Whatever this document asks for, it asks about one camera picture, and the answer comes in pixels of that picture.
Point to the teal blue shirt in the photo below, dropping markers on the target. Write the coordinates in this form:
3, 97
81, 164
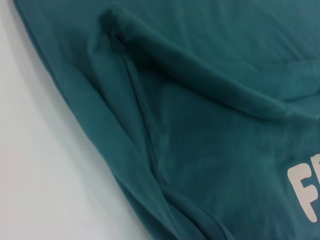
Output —
187, 125

